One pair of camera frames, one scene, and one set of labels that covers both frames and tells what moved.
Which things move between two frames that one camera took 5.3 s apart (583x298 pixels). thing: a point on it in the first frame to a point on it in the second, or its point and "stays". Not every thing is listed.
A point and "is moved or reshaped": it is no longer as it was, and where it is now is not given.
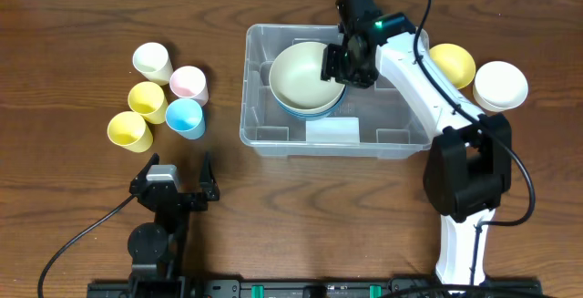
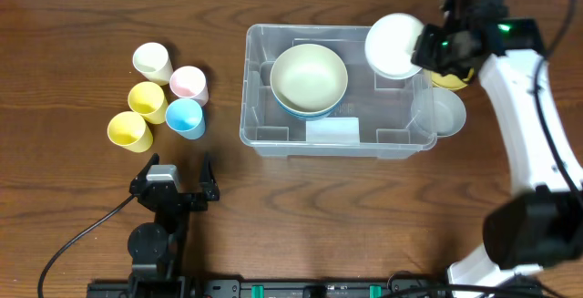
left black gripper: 183,199 stays
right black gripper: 335,66 to 435,49
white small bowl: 499,86 is moved or reshaped
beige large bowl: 295,79 stays
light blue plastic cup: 185,118 stays
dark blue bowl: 307,114 stays
